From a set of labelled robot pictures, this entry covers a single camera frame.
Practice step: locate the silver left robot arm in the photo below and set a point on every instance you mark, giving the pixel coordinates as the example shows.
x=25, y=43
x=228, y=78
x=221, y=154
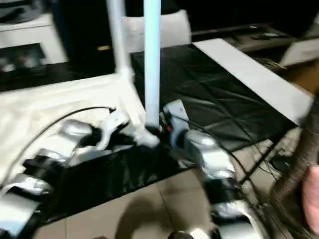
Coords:
x=59, y=142

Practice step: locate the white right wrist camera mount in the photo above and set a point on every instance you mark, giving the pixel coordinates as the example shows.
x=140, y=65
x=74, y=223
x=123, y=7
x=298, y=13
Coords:
x=178, y=112

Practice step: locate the white cabinet with glass doors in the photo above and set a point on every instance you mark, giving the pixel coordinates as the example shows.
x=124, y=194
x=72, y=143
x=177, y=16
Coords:
x=30, y=32

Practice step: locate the white cardboard box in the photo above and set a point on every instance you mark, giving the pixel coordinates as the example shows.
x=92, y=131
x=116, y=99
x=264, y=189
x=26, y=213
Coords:
x=301, y=49

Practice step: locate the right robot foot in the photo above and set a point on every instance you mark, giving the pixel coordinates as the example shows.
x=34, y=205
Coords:
x=179, y=234

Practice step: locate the pink rounded object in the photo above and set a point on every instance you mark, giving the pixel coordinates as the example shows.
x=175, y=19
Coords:
x=311, y=199

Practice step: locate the white plastic table top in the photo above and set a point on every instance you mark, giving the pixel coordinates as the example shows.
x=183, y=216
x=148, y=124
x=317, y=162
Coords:
x=49, y=99

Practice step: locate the olive mottled bag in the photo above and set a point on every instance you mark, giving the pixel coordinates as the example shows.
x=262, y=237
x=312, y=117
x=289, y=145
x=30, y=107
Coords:
x=291, y=161

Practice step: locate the white plastic chair shell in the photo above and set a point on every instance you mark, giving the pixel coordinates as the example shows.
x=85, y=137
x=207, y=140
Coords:
x=172, y=30

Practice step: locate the small yellow label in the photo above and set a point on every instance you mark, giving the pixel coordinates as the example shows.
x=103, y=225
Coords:
x=103, y=48

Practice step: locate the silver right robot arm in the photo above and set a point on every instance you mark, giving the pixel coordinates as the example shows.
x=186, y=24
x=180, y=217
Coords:
x=214, y=159

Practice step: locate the white plastic table leg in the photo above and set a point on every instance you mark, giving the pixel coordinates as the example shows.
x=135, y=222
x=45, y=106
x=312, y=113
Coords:
x=118, y=37
x=152, y=62

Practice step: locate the black stand leg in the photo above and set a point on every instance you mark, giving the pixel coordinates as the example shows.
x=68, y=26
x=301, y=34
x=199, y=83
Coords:
x=261, y=161

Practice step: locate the black flat monitor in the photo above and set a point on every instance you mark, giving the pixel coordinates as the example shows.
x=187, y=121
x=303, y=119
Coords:
x=231, y=29

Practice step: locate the white side table board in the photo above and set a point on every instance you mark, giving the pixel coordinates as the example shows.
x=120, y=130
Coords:
x=249, y=72

